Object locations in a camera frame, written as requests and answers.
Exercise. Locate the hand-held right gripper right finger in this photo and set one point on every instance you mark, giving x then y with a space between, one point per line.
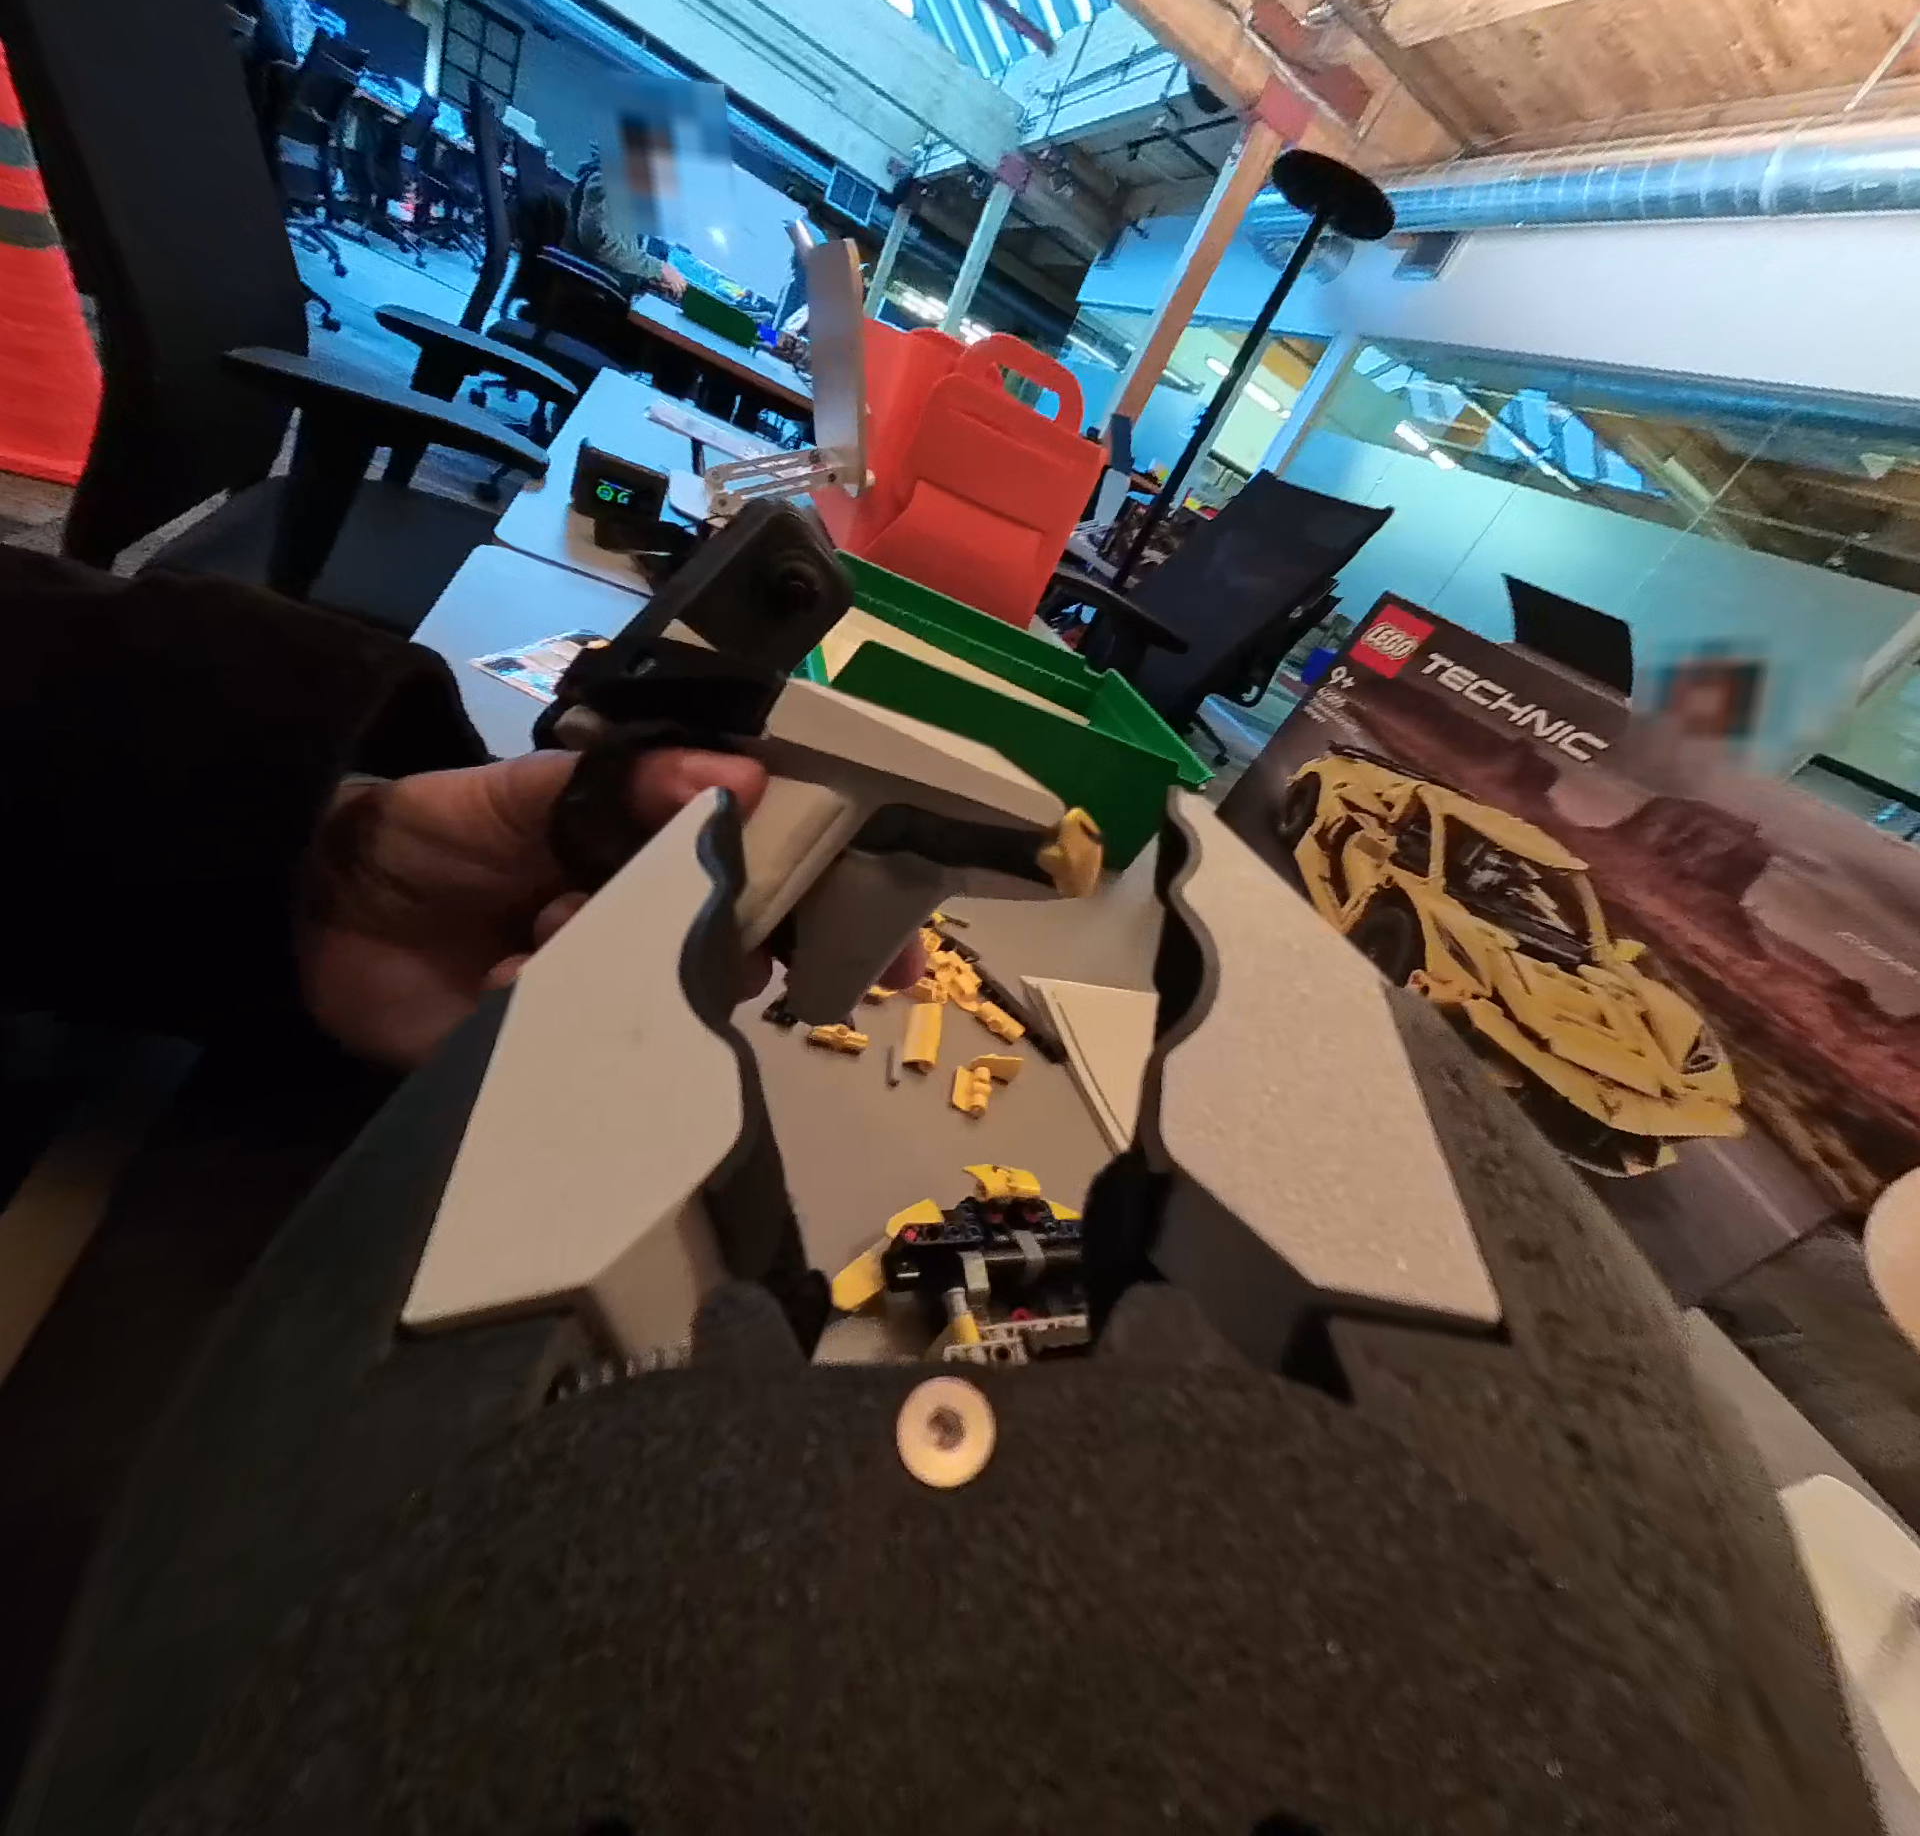
1304 1116

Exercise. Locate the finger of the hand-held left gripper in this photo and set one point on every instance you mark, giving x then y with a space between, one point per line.
931 774
840 921

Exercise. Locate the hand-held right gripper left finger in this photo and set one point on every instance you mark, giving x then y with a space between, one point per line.
601 1083

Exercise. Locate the small yellow toy brick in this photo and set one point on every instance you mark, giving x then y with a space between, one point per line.
1073 848

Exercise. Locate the person's left forearm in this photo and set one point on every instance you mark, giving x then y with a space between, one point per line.
180 789

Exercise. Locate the person's left hand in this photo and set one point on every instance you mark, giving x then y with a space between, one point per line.
448 890

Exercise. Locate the pile of yellow toy bricks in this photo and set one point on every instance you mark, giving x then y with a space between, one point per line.
939 988

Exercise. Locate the green plastic bin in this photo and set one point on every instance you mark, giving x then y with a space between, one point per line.
1078 759

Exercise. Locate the small black display device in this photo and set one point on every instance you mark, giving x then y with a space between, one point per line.
618 496

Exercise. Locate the colourful leaflet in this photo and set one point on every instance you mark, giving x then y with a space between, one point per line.
530 660

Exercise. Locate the white instruction booklet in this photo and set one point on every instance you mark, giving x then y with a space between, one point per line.
1101 1041

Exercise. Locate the orange plastic carry case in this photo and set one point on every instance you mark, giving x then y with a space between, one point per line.
989 502
902 410

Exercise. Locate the long work table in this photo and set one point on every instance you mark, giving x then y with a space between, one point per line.
721 349

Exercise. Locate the small green bin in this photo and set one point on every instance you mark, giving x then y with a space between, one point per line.
718 313

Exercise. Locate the partly built toy car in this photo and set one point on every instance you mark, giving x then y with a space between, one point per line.
976 1252

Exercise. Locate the black mesh office chair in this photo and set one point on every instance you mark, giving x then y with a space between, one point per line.
1245 575

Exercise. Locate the toy box with yellow car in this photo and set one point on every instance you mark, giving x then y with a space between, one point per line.
1725 890

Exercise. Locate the black flat panel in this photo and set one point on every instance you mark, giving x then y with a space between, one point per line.
1569 633

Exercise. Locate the row of black office chairs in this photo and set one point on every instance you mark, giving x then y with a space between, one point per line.
325 98

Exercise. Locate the black floor lamp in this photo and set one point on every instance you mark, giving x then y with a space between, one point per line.
1328 193

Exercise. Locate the printed instruction sheet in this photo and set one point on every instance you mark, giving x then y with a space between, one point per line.
1862 1597

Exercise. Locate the orange reflective cone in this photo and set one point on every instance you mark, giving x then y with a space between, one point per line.
39 319

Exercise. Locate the metal bracket stand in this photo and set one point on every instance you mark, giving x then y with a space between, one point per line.
840 349

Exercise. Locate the silver ventilation duct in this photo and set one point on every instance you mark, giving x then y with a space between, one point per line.
1650 172

